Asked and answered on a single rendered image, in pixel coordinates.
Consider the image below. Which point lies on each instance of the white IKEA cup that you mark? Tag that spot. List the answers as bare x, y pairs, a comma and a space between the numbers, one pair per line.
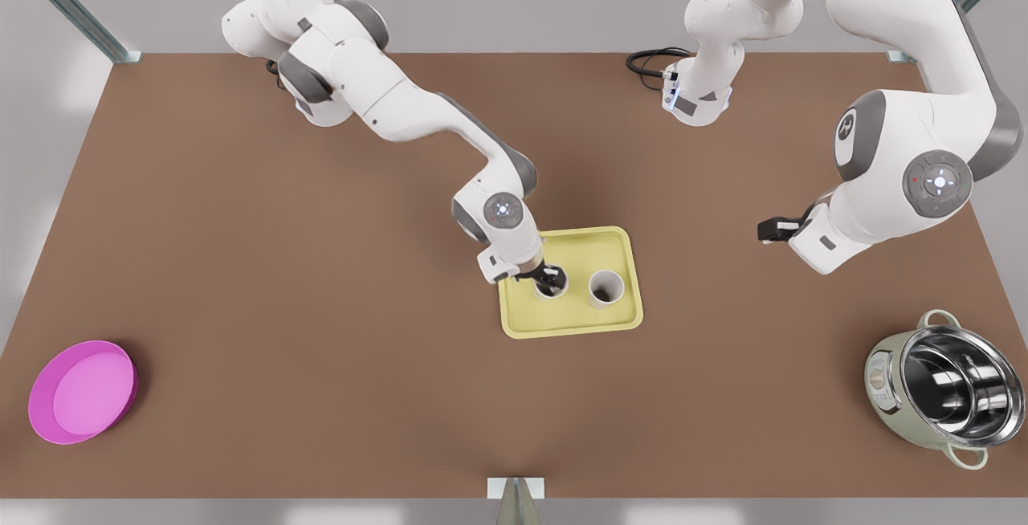
546, 292
604, 292

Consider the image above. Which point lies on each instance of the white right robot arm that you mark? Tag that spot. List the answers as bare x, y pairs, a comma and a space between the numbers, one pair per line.
385, 99

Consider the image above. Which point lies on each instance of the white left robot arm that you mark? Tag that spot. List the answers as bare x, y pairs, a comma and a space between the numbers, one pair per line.
899, 132

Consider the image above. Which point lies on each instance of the yellow rectangular tray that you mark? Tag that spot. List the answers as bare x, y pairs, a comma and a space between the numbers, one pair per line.
590, 324

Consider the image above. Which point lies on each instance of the green steel cooking pot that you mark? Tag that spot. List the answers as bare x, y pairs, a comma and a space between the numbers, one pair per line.
948, 388

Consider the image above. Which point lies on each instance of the pink round bowl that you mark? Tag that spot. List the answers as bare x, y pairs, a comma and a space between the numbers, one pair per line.
84, 396

